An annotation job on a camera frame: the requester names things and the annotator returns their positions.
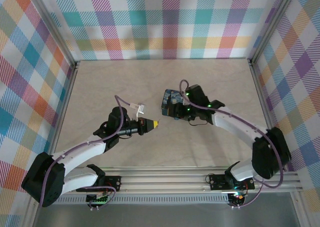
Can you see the starry night tin box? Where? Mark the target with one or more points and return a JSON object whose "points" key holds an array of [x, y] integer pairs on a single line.
{"points": [[166, 102]]}

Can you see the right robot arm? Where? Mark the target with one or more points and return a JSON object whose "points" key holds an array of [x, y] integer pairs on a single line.
{"points": [[232, 125]]}

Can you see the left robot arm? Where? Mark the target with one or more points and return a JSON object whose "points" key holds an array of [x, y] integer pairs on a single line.
{"points": [[80, 153]]}

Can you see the plaid cloth backdrop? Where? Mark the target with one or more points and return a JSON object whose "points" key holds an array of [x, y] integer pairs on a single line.
{"points": [[20, 87], [300, 87], [160, 24]]}

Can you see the grey metal panel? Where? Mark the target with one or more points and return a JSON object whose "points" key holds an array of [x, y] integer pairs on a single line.
{"points": [[162, 215]]}

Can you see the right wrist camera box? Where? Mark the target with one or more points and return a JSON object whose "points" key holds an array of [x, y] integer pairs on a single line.
{"points": [[183, 90]]}

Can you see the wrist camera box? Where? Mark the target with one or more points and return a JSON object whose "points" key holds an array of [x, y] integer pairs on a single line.
{"points": [[141, 109], [183, 90]]}

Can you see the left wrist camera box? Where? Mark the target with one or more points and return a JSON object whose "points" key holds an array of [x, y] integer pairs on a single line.
{"points": [[141, 109]]}

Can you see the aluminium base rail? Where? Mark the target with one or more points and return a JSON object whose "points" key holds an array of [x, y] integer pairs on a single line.
{"points": [[162, 182]]}

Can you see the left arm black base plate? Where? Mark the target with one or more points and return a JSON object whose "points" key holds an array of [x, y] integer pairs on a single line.
{"points": [[113, 182]]}

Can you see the aluminium side rail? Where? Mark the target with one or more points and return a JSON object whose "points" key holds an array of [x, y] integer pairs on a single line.
{"points": [[65, 107], [261, 99]]}

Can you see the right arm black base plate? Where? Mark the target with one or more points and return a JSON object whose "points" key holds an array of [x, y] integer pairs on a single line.
{"points": [[217, 182]]}

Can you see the aluminium corner post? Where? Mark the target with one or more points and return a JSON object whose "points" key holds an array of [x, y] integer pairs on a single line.
{"points": [[50, 24], [272, 24]]}

